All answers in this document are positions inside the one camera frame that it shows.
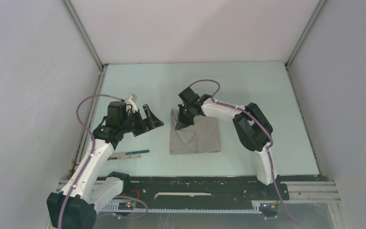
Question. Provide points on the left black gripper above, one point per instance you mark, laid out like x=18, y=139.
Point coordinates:
x=153, y=121

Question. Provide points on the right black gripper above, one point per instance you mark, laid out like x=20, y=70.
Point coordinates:
x=182, y=123

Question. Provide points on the grey cloth napkin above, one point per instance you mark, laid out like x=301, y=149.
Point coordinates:
x=202, y=137

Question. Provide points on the left white base arm link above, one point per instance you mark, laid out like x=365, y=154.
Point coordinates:
x=111, y=187

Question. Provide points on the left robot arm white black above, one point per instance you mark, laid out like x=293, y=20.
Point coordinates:
x=77, y=205

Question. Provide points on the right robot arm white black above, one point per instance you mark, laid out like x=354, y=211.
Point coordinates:
x=252, y=127

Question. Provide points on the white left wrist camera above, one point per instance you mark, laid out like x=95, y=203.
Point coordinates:
x=131, y=100

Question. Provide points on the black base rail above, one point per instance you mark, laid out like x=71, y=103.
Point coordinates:
x=203, y=193

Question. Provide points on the white slotted cable duct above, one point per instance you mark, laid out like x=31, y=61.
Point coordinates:
x=113, y=207

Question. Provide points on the left aluminium frame post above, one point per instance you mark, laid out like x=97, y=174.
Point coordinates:
x=69, y=7

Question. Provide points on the aluminium frame post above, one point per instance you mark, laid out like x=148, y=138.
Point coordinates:
x=69, y=7
x=304, y=34

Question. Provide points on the right aluminium frame post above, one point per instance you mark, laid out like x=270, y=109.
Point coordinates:
x=304, y=34

